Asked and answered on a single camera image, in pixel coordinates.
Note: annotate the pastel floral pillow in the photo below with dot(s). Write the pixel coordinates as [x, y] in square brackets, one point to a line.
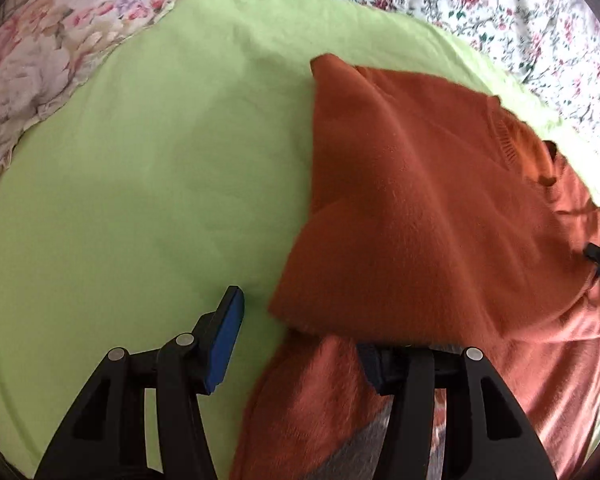
[45, 65]

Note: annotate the orange knit sweater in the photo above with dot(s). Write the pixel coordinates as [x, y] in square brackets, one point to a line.
[420, 220]

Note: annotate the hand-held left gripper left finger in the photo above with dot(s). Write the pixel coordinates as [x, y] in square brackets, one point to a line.
[226, 340]

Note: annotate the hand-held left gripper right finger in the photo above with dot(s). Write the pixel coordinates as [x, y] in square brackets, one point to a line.
[371, 371]

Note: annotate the white red-flowered duvet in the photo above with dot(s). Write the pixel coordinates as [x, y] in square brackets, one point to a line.
[480, 15]

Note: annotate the light green bed sheet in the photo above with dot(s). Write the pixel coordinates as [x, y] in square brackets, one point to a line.
[140, 200]

